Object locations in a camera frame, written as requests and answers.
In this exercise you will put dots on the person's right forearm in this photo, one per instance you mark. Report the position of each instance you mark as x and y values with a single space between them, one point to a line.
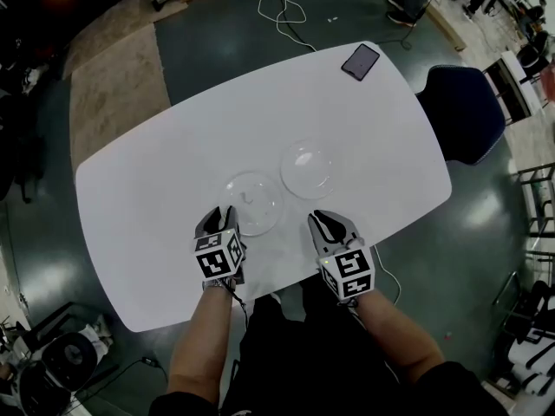
390 336

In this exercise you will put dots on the dark blue chair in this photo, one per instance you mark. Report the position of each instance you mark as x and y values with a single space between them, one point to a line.
464 111

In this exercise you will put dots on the white shelf unit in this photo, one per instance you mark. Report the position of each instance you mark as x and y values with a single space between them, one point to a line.
513 65

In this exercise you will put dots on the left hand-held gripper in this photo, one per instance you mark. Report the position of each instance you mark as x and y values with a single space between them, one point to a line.
214 262

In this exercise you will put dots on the black and white machine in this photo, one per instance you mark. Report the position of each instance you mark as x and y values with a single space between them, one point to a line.
69 358

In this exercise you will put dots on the person's left forearm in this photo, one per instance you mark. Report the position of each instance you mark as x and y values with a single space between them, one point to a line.
204 340

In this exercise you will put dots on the black smartphone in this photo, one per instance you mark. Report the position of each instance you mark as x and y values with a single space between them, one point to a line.
360 62

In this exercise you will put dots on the person's black clothing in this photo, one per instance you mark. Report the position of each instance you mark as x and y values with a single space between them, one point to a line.
312 362

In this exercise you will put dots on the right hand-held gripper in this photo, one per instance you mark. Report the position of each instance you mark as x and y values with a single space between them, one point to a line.
351 271

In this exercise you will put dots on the beige floor mat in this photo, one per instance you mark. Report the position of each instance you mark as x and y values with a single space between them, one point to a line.
115 30
117 102

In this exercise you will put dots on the clear glass bowl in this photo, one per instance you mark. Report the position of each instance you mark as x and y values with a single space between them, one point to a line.
260 206
308 169

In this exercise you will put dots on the black office chair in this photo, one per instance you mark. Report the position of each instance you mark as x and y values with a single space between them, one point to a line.
17 145

